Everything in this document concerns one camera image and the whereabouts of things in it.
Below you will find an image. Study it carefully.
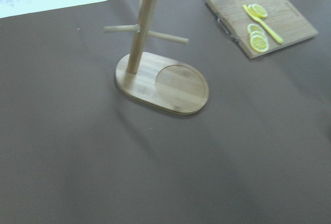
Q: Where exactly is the wooden cup storage rack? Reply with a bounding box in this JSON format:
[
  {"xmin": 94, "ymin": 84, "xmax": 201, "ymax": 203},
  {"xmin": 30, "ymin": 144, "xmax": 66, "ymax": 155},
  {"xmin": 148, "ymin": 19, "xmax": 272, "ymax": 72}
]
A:
[{"xmin": 103, "ymin": 0, "xmax": 209, "ymax": 115}]

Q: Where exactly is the lemon slice end of row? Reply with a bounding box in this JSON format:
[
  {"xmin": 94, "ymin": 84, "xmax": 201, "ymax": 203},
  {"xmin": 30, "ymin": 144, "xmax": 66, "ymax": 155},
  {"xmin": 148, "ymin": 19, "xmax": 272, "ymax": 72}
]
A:
[{"xmin": 249, "ymin": 39, "xmax": 269, "ymax": 53}]

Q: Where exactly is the lemon slice middle of row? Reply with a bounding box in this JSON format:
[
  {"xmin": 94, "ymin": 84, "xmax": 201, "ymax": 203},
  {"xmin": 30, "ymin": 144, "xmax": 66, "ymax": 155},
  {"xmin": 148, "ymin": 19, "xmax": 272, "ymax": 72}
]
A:
[{"xmin": 249, "ymin": 31, "xmax": 267, "ymax": 40}]

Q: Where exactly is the lemon slice of row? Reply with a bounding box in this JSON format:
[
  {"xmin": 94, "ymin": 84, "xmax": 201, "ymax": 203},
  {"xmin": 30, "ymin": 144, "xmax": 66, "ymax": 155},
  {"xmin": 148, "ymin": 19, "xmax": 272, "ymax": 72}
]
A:
[
  {"xmin": 249, "ymin": 31, "xmax": 267, "ymax": 40},
  {"xmin": 247, "ymin": 23, "xmax": 265, "ymax": 34}
]

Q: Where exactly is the lemon slice top of row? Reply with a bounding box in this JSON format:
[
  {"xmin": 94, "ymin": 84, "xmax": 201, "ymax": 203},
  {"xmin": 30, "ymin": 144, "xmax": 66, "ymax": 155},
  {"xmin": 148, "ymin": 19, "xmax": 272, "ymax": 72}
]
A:
[{"xmin": 247, "ymin": 23, "xmax": 265, "ymax": 34}]

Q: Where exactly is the yellow plastic knife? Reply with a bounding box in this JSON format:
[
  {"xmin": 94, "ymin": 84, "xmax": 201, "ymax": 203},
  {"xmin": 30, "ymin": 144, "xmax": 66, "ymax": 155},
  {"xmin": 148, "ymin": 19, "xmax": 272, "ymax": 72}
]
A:
[{"xmin": 242, "ymin": 5, "xmax": 283, "ymax": 44}]

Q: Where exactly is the lemon slice front of pair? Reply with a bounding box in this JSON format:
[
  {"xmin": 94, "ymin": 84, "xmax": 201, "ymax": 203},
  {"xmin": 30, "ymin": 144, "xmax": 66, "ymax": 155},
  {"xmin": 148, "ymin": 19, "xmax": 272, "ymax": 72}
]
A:
[{"xmin": 248, "ymin": 4, "xmax": 268, "ymax": 19}]

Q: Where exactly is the bamboo cutting board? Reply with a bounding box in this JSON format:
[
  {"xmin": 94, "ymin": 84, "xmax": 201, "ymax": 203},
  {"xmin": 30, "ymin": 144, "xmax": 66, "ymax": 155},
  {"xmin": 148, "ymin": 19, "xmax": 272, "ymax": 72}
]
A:
[{"xmin": 206, "ymin": 0, "xmax": 318, "ymax": 58}]

